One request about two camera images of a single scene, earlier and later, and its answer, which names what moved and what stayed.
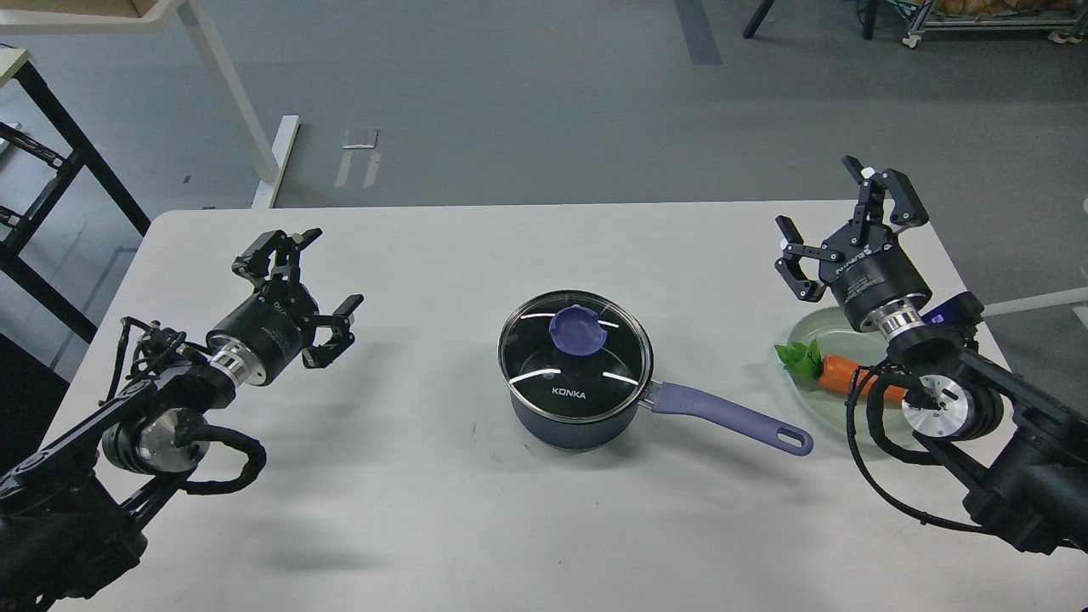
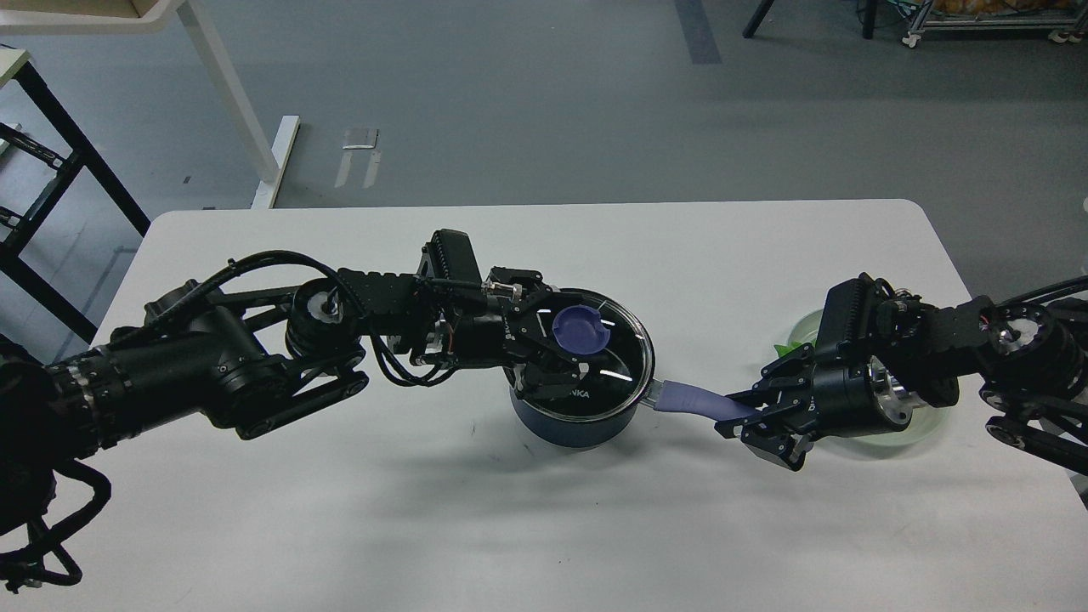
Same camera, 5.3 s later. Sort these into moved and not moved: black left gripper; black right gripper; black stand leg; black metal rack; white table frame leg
Moved: black left gripper; black right gripper
Not moved: black metal rack; white table frame leg; black stand leg
